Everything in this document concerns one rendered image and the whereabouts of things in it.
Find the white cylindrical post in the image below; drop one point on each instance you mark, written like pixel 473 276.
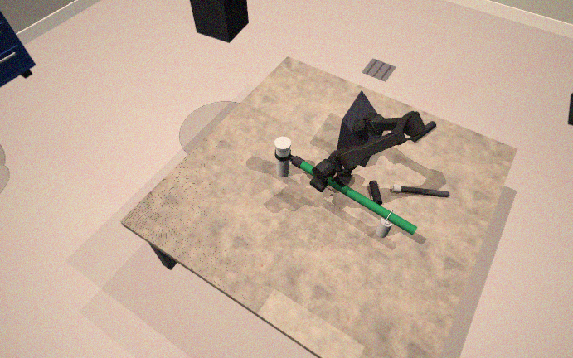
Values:
pixel 282 145

